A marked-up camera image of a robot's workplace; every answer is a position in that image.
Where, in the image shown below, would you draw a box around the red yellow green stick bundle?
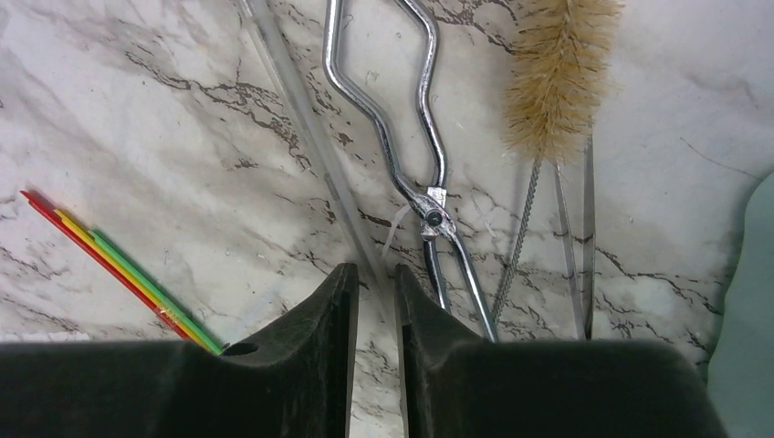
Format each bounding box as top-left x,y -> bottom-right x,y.
21,191 -> 224,355

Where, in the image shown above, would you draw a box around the steel tweezers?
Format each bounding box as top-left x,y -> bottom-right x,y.
554,134 -> 596,340

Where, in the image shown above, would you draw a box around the tan bristle test tube brush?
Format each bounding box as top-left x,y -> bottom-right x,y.
493,0 -> 623,320

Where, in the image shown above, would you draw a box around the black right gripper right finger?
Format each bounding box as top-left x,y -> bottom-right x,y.
394,265 -> 726,437

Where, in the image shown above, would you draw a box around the teal plastic bin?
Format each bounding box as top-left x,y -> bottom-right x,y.
707,175 -> 773,437

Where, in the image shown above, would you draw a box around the clear glass stirring rod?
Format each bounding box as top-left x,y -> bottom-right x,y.
235,1 -> 395,328

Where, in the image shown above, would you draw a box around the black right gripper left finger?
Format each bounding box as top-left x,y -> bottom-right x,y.
1,264 -> 360,437

